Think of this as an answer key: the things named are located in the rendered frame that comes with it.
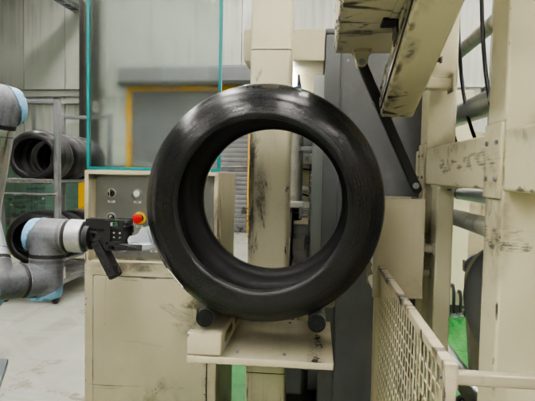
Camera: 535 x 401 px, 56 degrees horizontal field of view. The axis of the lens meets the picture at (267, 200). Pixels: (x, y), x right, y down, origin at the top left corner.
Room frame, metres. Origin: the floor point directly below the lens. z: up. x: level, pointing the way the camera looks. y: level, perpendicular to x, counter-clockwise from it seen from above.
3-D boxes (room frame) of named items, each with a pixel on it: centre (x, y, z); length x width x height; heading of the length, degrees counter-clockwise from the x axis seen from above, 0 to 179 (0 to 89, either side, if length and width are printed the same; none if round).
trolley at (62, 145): (5.34, 2.18, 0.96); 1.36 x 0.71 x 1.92; 172
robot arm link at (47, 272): (1.37, 0.61, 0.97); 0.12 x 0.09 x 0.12; 147
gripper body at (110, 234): (1.37, 0.43, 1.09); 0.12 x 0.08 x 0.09; 84
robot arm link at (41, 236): (1.38, 0.60, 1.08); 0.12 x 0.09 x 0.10; 84
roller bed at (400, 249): (1.60, -0.40, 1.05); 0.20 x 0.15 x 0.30; 174
